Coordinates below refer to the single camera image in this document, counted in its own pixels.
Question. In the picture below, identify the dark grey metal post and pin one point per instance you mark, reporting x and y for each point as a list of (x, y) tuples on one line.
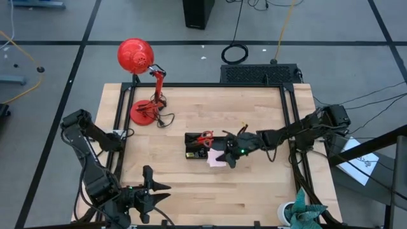
[(397, 191)]

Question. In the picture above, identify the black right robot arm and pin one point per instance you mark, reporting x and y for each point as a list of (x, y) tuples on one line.
[(295, 130)]

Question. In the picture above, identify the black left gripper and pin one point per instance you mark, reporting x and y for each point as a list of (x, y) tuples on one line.
[(138, 197)]

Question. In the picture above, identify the black computer tower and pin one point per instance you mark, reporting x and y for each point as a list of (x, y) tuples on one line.
[(197, 12)]

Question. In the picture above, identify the pink sticky note pad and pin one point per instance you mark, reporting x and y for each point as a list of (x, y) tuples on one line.
[(214, 160)]

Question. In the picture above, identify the black binder clip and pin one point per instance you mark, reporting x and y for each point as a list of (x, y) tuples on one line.
[(199, 155)]

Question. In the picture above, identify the black diagonal beam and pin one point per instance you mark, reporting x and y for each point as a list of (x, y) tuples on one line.
[(365, 148)]

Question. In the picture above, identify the grey metal bracket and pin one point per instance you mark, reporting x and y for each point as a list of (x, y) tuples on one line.
[(12, 79)]

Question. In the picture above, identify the black mesh desk organizer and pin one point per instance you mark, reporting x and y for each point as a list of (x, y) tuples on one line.
[(188, 136)]

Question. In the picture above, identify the red desk lamp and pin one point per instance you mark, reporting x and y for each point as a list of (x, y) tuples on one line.
[(135, 55)]

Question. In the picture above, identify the white printed paper sheet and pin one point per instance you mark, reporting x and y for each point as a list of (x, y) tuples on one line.
[(359, 162)]

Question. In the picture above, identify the yellow sticky note pad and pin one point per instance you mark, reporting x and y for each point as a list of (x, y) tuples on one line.
[(190, 155)]

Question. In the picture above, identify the blue-grey metal bar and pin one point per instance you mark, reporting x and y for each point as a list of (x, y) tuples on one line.
[(38, 4)]

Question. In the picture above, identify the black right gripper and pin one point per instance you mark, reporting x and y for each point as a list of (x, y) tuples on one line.
[(245, 144)]

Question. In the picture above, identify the black aluminium table frame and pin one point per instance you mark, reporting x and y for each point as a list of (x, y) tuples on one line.
[(206, 85)]

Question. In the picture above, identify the black perforated metal case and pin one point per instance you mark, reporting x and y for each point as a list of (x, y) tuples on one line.
[(259, 73)]

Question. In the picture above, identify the black caster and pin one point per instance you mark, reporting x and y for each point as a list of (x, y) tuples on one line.
[(3, 109)]

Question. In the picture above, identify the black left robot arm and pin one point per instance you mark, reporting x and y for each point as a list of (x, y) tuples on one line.
[(95, 178)]

